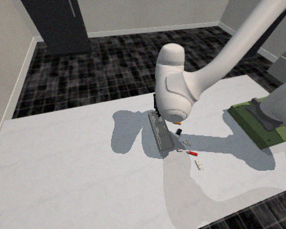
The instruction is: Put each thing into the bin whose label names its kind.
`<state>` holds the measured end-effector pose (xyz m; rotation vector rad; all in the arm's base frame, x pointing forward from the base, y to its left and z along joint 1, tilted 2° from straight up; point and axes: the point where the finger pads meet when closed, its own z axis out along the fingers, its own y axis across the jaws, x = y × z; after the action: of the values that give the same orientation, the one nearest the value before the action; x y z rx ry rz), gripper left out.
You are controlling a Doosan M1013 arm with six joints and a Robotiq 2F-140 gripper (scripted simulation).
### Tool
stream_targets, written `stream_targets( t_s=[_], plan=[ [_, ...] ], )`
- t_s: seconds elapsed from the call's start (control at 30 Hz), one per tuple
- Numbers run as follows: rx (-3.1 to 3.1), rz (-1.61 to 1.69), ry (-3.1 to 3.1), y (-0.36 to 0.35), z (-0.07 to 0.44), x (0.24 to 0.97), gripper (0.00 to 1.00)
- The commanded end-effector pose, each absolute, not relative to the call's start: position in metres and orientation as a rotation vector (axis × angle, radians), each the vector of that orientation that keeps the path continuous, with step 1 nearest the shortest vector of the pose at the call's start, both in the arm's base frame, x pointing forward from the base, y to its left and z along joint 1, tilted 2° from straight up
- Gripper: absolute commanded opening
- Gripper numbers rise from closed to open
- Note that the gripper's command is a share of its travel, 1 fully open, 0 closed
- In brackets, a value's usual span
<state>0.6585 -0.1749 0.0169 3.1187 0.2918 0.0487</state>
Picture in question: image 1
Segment white domino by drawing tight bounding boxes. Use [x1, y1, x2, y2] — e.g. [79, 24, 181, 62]
[182, 138, 192, 146]
[195, 159, 204, 170]

